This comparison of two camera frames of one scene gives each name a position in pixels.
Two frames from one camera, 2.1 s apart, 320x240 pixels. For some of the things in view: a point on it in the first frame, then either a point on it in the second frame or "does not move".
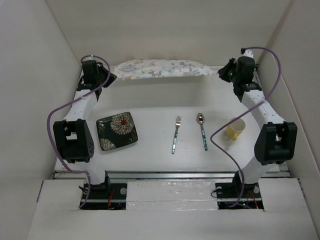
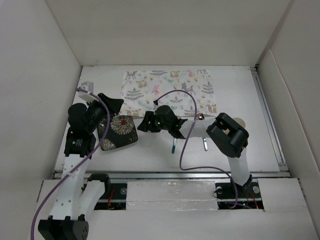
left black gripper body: (102, 73) -> (97, 112)
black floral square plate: (115, 130) does not move
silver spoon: (200, 119) does not move
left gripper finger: (112, 77) -> (110, 103)
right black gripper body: (236, 77) -> (157, 125)
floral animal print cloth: (146, 68) -> (140, 89)
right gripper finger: (226, 73) -> (146, 125)
